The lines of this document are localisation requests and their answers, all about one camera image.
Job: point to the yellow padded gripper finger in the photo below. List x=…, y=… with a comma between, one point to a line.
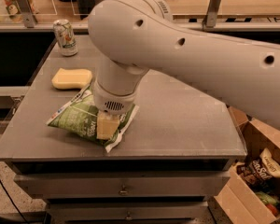
x=107, y=125

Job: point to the green jalapeno chip bag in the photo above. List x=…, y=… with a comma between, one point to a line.
x=79, y=116

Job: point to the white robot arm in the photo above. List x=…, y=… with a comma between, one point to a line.
x=138, y=35

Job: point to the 7up soda can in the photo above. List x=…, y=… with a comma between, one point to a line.
x=65, y=37

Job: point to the dark sea salt chip bag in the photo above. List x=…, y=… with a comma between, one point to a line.
x=260, y=170

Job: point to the yellow sponge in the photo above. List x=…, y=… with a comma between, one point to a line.
x=67, y=79

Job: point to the upper grey drawer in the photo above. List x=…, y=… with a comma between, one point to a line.
x=122, y=184

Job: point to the grey drawer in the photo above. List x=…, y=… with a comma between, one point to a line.
x=127, y=211
x=122, y=184

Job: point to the lower grey drawer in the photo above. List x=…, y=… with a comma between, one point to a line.
x=127, y=211

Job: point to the cardboard box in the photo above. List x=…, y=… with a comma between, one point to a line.
x=252, y=195

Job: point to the green snack packet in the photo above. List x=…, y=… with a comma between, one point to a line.
x=267, y=199

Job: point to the red snack packet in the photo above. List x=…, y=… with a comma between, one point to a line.
x=273, y=209

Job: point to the left metal bracket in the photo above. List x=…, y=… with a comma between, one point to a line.
x=27, y=13

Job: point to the right metal bracket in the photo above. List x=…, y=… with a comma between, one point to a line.
x=210, y=19

